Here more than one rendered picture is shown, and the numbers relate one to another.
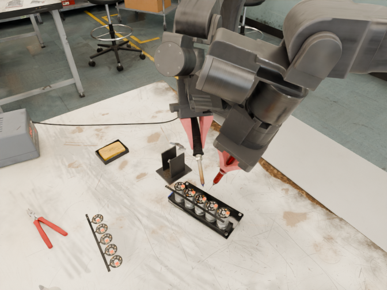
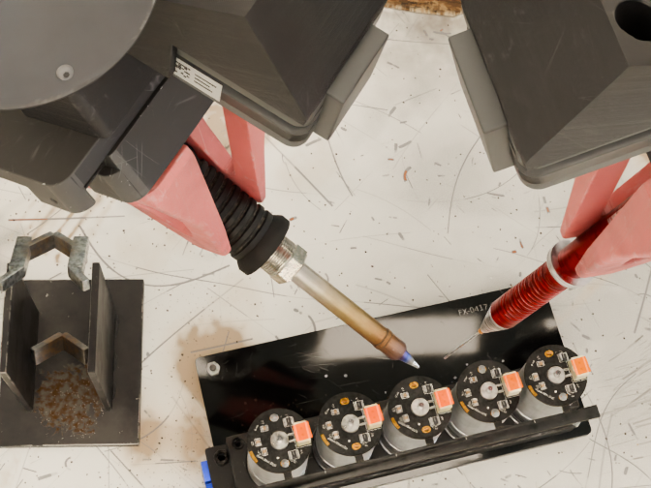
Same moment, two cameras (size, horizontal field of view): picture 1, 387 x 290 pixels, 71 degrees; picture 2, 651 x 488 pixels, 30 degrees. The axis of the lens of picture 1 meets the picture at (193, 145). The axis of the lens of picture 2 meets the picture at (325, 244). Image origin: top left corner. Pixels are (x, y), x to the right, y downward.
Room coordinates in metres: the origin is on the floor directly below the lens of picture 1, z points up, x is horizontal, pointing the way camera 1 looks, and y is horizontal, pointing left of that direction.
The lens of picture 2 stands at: (0.32, 0.11, 1.27)
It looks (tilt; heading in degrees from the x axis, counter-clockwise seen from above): 68 degrees down; 301
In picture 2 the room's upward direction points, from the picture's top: 9 degrees clockwise
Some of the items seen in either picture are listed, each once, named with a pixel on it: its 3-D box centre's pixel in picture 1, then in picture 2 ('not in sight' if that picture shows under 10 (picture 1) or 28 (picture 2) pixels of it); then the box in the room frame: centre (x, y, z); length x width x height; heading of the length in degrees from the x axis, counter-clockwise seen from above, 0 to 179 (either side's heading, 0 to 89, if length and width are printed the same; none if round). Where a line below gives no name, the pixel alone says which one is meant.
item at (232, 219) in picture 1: (204, 208); (391, 398); (0.35, -0.03, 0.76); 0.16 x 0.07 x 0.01; 53
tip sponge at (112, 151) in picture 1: (112, 151); not in sight; (0.54, 0.22, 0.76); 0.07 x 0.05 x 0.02; 133
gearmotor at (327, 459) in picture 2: (190, 199); (345, 437); (0.35, 0.01, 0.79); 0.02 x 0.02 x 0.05
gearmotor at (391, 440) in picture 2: (200, 205); (412, 421); (0.34, -0.02, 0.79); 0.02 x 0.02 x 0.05
